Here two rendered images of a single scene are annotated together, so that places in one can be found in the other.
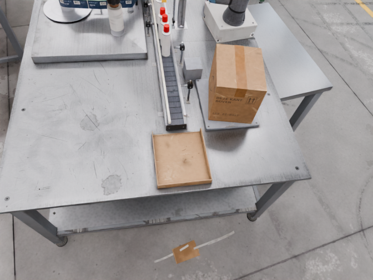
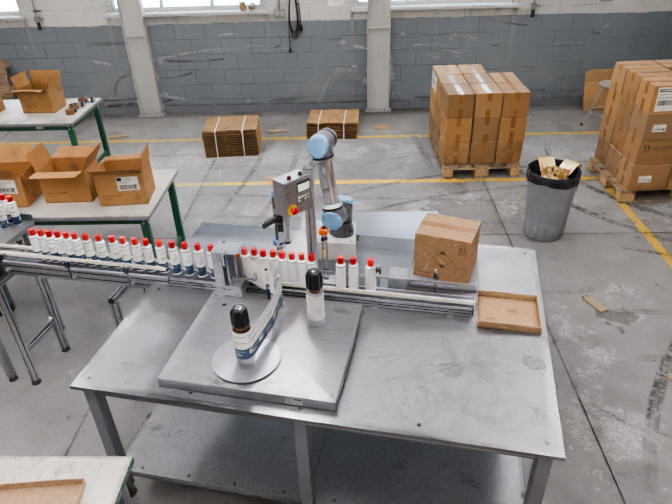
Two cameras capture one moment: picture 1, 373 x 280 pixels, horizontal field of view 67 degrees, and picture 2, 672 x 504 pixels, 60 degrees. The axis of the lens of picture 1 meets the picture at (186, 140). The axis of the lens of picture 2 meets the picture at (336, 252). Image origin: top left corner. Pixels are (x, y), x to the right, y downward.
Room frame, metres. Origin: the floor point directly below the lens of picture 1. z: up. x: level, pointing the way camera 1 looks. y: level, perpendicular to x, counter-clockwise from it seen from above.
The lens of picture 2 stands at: (0.31, 2.42, 2.68)
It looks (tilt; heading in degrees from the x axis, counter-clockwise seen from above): 32 degrees down; 299
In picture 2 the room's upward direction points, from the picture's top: 2 degrees counter-clockwise
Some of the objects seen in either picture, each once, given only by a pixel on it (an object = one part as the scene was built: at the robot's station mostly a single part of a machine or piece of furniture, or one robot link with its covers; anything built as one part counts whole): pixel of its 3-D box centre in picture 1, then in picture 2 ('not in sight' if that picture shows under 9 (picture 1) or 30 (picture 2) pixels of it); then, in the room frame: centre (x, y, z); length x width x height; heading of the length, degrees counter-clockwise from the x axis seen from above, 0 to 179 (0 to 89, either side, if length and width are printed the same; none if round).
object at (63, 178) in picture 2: not in sight; (70, 171); (3.90, -0.07, 0.96); 0.53 x 0.45 x 0.37; 118
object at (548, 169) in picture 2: not in sight; (556, 179); (0.83, -2.43, 0.50); 0.42 x 0.41 x 0.28; 27
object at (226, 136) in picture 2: not in sight; (232, 135); (4.61, -2.82, 0.16); 0.65 x 0.54 x 0.32; 31
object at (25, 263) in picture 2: not in sight; (96, 318); (2.99, 0.69, 0.47); 1.17 x 0.38 x 0.94; 16
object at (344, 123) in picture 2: not in sight; (333, 123); (3.76, -3.80, 0.11); 0.65 x 0.54 x 0.22; 24
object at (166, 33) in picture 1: (166, 40); (370, 275); (1.35, 0.21, 0.98); 0.05 x 0.05 x 0.20
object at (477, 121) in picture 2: not in sight; (473, 118); (1.95, -3.76, 0.45); 1.20 x 0.84 x 0.89; 118
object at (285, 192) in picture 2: not in sight; (293, 193); (1.76, 0.24, 1.38); 0.17 x 0.10 x 0.19; 71
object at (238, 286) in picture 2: not in sight; (230, 268); (2.01, 0.50, 1.01); 0.14 x 0.13 x 0.26; 16
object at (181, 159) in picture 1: (180, 156); (508, 310); (0.68, 0.02, 0.85); 0.30 x 0.26 x 0.04; 16
